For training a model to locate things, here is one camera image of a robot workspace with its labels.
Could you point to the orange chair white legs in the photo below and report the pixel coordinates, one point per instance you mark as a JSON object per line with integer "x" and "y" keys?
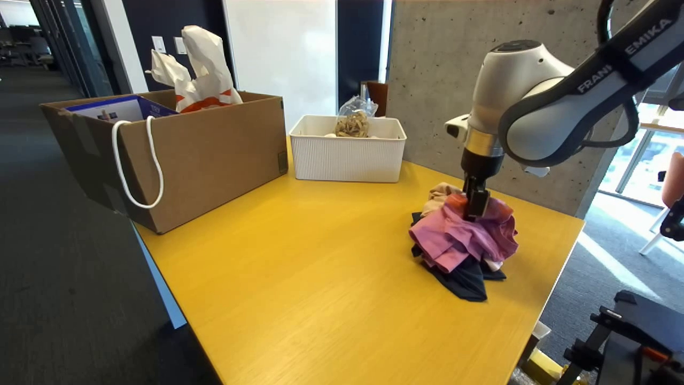
{"x": 674, "y": 182}

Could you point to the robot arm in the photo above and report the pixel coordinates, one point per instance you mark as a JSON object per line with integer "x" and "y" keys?
{"x": 539, "y": 91}

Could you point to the white paper bag orange print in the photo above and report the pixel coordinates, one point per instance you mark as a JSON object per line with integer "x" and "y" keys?
{"x": 206, "y": 69}

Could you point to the dark navy cloth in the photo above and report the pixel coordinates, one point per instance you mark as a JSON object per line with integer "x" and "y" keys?
{"x": 464, "y": 280}

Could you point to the white ribbed plastic basket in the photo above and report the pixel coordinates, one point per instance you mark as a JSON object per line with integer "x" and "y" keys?
{"x": 347, "y": 158}

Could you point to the orange red cloth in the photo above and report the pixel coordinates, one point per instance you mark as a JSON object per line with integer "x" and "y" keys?
{"x": 499, "y": 207}

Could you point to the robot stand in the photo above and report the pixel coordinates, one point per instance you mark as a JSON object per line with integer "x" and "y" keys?
{"x": 641, "y": 326}

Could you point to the pink cloth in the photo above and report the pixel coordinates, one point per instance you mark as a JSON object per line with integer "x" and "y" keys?
{"x": 454, "y": 238}

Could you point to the yellow box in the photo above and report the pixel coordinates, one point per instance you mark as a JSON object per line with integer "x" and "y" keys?
{"x": 542, "y": 368}

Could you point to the white wall switch plate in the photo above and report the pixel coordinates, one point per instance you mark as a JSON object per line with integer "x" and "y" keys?
{"x": 158, "y": 44}
{"x": 180, "y": 45}

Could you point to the brown wooden chair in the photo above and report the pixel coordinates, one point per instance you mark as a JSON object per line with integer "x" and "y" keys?
{"x": 378, "y": 96}

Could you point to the clear bag of brown pieces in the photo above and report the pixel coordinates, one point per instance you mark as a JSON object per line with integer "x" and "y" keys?
{"x": 352, "y": 124}

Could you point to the frosted glass panel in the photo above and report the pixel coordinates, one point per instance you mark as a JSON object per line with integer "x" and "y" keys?
{"x": 283, "y": 59}

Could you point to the beige cloth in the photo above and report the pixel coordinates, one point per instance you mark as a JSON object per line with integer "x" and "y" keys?
{"x": 437, "y": 197}

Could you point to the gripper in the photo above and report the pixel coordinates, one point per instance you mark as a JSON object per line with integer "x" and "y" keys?
{"x": 481, "y": 166}

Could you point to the window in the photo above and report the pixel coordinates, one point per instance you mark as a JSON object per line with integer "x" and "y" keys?
{"x": 641, "y": 155}

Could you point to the cardboard box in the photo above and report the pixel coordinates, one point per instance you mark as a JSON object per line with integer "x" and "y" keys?
{"x": 214, "y": 155}

